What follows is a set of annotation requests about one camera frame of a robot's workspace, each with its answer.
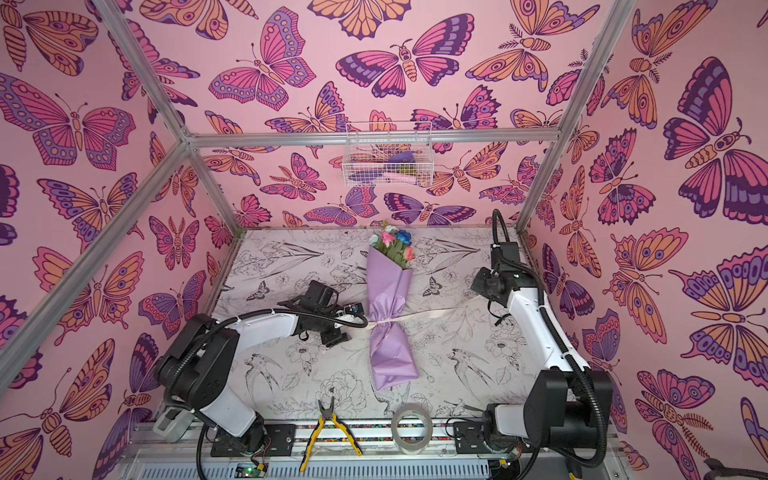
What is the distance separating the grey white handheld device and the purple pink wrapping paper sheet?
0.50 meters

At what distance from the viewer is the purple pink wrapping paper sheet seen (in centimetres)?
83

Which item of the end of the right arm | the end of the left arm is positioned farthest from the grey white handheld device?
the end of the right arm

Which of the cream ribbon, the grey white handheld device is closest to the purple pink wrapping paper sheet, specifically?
the cream ribbon

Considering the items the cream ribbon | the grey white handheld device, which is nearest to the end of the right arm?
the cream ribbon

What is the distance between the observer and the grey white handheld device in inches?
29.1

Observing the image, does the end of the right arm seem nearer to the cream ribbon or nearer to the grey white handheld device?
the cream ribbon

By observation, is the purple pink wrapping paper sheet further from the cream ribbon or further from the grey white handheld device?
the grey white handheld device
